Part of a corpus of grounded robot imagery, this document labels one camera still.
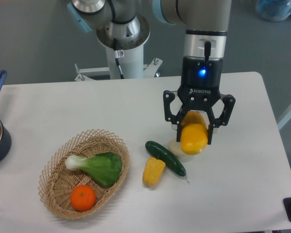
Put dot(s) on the yellow bell pepper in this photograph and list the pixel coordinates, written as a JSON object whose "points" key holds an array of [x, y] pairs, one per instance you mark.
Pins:
{"points": [[153, 171]]}

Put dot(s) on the green bok choy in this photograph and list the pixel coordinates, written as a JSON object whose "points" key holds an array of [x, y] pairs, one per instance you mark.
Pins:
{"points": [[103, 168]]}

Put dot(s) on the dark green cucumber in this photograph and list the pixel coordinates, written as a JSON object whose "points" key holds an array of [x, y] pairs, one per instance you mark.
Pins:
{"points": [[159, 152]]}

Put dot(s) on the orange tangerine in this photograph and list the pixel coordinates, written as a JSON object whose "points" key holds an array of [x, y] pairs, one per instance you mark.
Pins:
{"points": [[82, 198]]}

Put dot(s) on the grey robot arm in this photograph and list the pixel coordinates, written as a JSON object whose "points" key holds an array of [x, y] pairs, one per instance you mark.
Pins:
{"points": [[206, 24]]}

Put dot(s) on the woven wicker basket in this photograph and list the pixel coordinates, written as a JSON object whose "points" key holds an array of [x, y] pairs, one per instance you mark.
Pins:
{"points": [[57, 182]]}

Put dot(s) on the yellow mango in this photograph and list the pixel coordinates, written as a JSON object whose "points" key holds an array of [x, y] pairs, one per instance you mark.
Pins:
{"points": [[194, 133]]}

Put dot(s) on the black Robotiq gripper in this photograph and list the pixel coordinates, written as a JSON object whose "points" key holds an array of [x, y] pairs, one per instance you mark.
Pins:
{"points": [[199, 90]]}

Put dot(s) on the blue plastic bag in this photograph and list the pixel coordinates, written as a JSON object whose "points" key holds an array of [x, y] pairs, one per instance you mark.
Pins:
{"points": [[273, 10]]}

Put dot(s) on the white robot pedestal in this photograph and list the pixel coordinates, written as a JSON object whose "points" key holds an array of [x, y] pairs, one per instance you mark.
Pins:
{"points": [[124, 46]]}

